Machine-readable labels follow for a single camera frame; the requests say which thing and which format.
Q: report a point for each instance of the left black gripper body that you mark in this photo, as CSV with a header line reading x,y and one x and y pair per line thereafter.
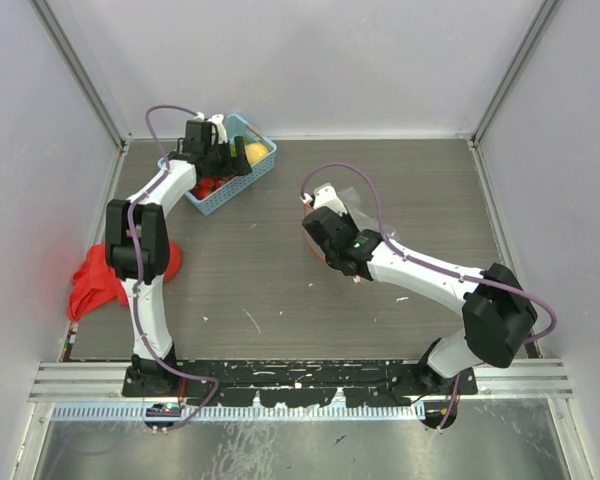
x,y
220,162

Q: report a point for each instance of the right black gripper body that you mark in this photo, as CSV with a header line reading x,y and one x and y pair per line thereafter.
x,y
345,219

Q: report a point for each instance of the yellow pear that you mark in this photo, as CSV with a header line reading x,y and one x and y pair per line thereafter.
x,y
255,152

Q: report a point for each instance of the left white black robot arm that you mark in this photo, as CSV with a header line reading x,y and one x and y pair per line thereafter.
x,y
137,244

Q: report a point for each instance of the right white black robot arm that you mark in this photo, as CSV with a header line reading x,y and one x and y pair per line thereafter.
x,y
497,315

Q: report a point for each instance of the light blue plastic basket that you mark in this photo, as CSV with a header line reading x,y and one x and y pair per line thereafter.
x,y
195,143

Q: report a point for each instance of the red crumpled cloth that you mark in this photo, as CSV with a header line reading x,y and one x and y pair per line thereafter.
x,y
94,284

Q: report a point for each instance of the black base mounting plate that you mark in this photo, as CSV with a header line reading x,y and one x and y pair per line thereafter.
x,y
294,384

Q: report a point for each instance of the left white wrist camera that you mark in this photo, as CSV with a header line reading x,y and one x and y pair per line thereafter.
x,y
218,132

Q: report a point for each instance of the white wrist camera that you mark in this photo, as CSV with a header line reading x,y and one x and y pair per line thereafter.
x,y
324,196
218,132

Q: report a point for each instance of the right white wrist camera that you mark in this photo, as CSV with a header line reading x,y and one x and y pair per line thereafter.
x,y
324,196

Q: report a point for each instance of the white slotted cable duct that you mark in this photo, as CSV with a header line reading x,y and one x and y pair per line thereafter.
x,y
129,411

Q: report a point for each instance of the aluminium frame rail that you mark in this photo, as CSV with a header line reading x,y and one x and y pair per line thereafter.
x,y
94,381

